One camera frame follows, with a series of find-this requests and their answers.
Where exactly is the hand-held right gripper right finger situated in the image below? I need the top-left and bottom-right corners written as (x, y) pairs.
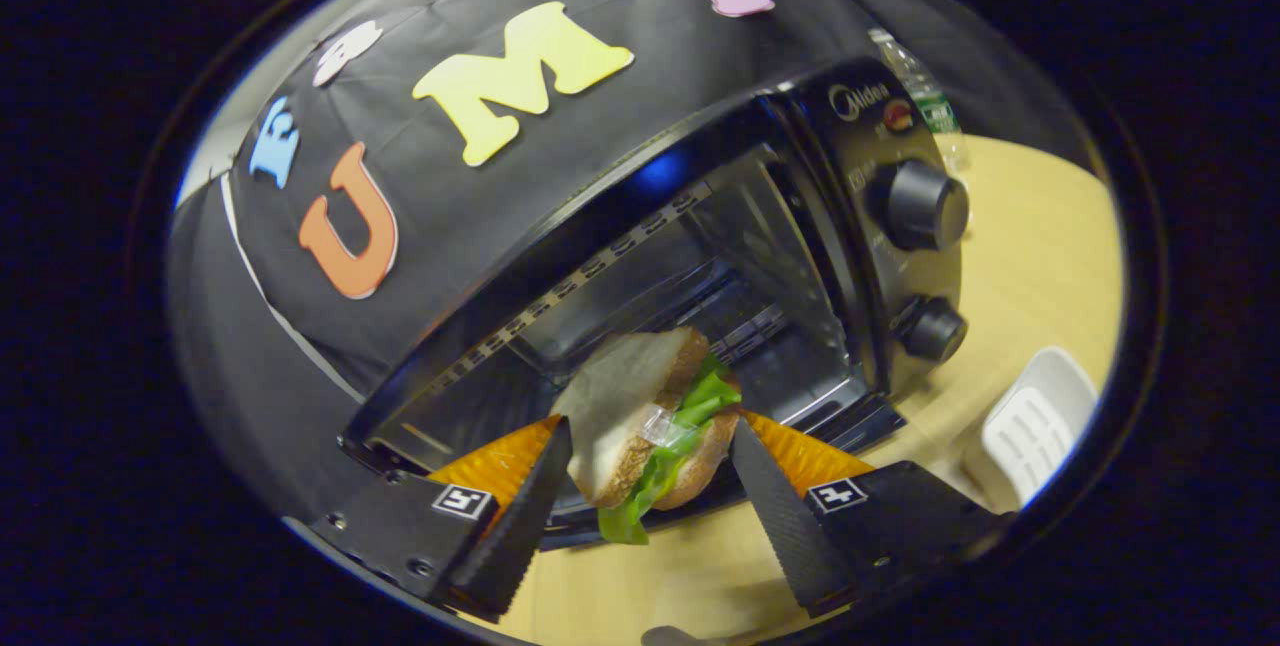
top-left (730, 411), bottom-right (1011, 619)

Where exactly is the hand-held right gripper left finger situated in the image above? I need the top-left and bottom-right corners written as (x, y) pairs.
top-left (310, 414), bottom-right (576, 624)

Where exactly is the lettuce bread sandwich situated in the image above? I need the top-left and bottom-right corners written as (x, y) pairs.
top-left (550, 326), bottom-right (746, 547)

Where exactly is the black electric oven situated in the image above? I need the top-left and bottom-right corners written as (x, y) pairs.
top-left (338, 56), bottom-right (971, 552)

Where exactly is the white ribbed plate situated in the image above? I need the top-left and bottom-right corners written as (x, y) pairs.
top-left (980, 346), bottom-right (1101, 509)

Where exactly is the clear plastic water bottle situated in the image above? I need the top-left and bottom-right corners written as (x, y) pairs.
top-left (868, 26), bottom-right (969, 177)

